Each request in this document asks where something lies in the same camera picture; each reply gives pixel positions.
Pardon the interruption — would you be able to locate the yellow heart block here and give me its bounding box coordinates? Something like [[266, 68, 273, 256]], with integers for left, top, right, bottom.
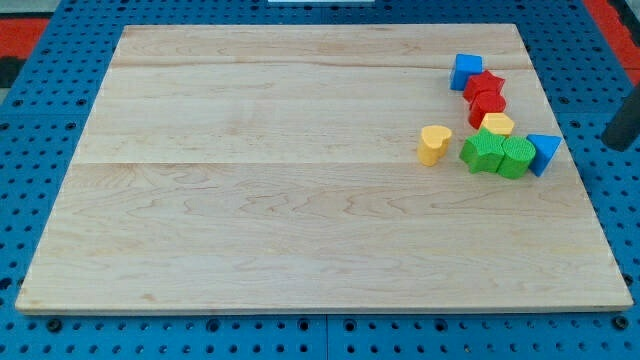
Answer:
[[416, 125, 453, 166]]

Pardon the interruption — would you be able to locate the green star block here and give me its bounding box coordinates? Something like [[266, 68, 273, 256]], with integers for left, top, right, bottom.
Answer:
[[459, 128, 506, 173]]

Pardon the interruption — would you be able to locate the green cylinder block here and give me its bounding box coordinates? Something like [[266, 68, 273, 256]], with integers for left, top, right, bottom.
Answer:
[[497, 136, 536, 179]]

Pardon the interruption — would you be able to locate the red star block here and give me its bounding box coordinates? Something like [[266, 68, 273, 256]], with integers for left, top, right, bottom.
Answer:
[[463, 70, 506, 104]]

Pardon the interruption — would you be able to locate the light wooden board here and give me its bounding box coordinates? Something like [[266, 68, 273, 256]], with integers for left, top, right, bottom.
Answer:
[[15, 24, 633, 315]]

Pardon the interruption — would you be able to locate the red cylinder block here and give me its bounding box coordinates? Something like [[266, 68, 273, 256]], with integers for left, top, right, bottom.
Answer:
[[468, 91, 507, 129]]

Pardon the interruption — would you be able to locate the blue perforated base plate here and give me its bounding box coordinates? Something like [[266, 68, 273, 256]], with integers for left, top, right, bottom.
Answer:
[[1, 0, 639, 359]]

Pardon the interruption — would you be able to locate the yellow pentagon block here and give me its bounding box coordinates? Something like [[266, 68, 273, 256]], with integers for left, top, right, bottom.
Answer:
[[480, 113, 515, 137]]

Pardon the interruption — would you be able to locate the blue cube block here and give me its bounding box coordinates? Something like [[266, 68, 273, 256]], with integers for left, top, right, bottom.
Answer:
[[449, 54, 483, 91]]

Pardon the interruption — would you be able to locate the blue triangle block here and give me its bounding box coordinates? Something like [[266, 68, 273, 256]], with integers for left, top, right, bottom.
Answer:
[[526, 134, 562, 177]]

